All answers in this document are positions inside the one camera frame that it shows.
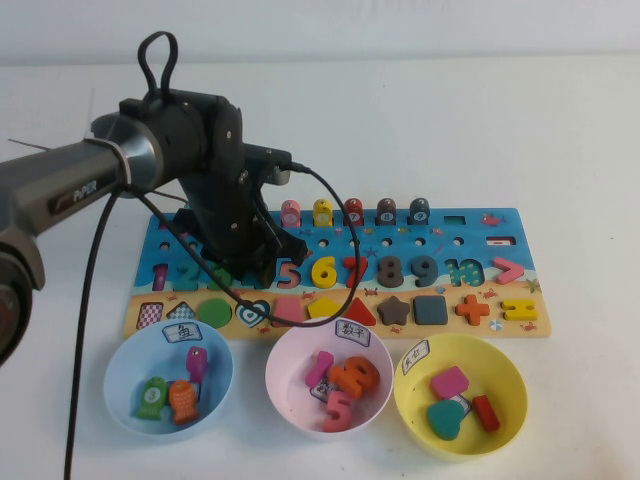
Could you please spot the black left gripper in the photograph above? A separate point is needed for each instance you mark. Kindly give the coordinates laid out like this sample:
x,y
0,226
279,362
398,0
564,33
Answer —
x,y
225,210

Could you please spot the teal wooden number 4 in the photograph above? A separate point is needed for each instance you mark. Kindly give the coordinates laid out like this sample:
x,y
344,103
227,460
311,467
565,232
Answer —
x,y
247,282

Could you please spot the grey left Piper robot arm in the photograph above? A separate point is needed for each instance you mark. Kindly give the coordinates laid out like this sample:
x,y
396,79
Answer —
x,y
75,170

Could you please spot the white label on pink bowl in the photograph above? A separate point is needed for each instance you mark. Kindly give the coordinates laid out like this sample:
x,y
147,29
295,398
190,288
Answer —
x,y
352,331

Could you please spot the white label on blue bowl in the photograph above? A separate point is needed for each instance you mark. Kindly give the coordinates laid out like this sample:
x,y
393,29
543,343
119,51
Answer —
x,y
182,332

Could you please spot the magenta fish piece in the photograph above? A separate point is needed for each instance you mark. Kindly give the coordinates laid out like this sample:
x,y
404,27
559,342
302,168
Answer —
x,y
196,367

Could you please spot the pink plastic bowl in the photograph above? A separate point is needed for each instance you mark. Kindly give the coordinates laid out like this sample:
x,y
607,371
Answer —
x,y
290,395

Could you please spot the small card in pink bowl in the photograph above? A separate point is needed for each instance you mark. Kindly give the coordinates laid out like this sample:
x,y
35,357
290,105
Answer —
x,y
320,392

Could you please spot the orange fish piece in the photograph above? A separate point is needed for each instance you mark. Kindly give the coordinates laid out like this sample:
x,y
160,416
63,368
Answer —
x,y
182,402

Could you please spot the white label on yellow bowl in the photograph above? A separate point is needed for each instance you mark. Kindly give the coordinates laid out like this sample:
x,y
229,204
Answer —
x,y
416,357

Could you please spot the green fish piece printed 3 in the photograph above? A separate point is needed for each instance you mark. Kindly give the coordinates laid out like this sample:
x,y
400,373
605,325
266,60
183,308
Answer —
x,y
150,397

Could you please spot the light blue plastic bowl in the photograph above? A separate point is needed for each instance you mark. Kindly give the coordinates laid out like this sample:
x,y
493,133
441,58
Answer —
x,y
125,395

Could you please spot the small card in yellow bowl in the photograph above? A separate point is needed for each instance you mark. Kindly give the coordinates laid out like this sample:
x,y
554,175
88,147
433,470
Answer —
x,y
465,402

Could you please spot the blue wooden number puzzle board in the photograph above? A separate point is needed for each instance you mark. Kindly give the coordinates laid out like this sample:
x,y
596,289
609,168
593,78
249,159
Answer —
x,y
520,235

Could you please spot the yellow plastic bowl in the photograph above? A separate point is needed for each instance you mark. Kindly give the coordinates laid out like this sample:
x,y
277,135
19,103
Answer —
x,y
505,370

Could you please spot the yellow wooden number 6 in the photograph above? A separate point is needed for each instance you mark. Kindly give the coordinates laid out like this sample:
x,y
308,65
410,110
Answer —
x,y
316,274

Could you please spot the pink fish peg printed 5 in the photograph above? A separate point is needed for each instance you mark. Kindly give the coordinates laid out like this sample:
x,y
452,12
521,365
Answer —
x,y
290,214

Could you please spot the pink wooden trapezoid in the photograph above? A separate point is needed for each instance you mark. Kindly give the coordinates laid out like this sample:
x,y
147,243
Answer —
x,y
288,310

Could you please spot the yellow wooden pentagon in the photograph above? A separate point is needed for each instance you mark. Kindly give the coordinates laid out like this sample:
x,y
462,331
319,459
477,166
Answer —
x,y
320,305

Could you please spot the yellow fish peg printed 6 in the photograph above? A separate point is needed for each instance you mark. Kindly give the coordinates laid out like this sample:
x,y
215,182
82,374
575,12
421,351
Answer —
x,y
322,212

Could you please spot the green wooden number 3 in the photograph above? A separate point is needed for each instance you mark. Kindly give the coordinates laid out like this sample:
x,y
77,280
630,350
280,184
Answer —
x,y
215,286

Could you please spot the red wooden number 7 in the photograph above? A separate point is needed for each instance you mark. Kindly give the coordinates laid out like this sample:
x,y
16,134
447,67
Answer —
x,y
347,263

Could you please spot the green wooden circle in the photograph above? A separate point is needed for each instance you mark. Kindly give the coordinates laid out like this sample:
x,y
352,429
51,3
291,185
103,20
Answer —
x,y
215,313

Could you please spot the red fish peg printed 7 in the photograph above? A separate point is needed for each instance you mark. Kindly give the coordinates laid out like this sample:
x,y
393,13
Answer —
x,y
353,211

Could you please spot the teal wooden number 2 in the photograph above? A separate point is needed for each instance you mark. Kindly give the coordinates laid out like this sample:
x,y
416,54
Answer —
x,y
186,285

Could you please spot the red wooden triangle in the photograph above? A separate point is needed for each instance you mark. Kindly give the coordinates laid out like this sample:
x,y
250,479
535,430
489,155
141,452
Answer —
x,y
362,315

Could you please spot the brown wooden number 8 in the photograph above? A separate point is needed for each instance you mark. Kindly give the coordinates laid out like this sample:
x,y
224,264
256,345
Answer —
x,y
391,271

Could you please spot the pink wooden number 1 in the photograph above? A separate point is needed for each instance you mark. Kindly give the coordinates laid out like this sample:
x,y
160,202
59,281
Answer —
x,y
317,370

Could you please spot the brown fish peg printed 8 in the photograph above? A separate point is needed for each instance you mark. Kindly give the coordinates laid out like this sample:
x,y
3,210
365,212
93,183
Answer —
x,y
385,211

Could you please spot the brown wooden star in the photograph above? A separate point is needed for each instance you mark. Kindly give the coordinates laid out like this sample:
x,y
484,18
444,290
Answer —
x,y
393,310

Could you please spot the orange wooden number 10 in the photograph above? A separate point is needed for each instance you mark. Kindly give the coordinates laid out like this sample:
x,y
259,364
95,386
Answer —
x,y
338,376

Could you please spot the slate fish peg printed 9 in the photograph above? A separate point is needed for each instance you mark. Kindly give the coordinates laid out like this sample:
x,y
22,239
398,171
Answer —
x,y
419,211

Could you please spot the pink wooden number 5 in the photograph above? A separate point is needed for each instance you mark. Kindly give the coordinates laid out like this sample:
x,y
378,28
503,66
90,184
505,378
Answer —
x,y
332,400

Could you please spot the slate wooden number 9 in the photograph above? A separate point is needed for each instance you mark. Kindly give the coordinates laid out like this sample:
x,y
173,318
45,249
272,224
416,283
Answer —
x,y
431,272

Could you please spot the slate wooden square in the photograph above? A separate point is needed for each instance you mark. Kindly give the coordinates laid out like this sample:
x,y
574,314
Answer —
x,y
430,310

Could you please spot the orange wooden plus sign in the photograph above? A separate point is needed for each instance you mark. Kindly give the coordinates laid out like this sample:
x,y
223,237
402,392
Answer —
x,y
472,309

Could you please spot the pink wooden rectangle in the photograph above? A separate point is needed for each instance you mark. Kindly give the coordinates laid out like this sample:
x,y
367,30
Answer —
x,y
449,382

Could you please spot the teal wooden heart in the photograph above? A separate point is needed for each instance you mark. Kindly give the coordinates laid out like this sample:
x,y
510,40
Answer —
x,y
445,421

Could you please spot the yellow wooden equals sign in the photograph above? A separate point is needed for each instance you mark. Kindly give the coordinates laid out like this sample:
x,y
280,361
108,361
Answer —
x,y
507,310

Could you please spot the pink wooden greater-than sign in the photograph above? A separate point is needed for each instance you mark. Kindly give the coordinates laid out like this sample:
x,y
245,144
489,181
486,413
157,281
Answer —
x,y
515,270

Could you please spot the red wooden bar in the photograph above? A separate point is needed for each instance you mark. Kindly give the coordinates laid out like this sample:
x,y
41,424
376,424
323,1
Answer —
x,y
486,414

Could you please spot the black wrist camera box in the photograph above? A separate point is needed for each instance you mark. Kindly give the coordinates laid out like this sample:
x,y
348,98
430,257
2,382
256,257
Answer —
x,y
272,172

